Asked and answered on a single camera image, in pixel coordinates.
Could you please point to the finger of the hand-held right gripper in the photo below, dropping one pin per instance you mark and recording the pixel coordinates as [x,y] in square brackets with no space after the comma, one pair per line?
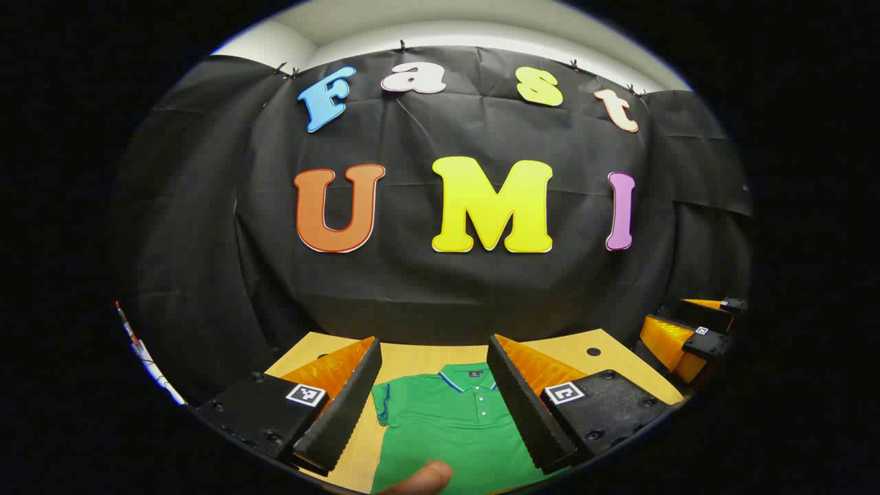
[708,317]
[705,344]

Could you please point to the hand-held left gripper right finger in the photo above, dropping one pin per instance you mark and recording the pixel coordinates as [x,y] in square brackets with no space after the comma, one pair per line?
[522,405]

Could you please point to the black backdrop cloth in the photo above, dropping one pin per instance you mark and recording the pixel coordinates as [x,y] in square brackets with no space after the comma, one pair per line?
[412,289]

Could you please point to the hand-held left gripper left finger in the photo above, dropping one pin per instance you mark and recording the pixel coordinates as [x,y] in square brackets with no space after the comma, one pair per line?
[350,405]

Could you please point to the green T-shirt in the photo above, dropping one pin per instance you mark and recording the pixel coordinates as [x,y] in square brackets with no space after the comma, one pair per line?
[454,426]

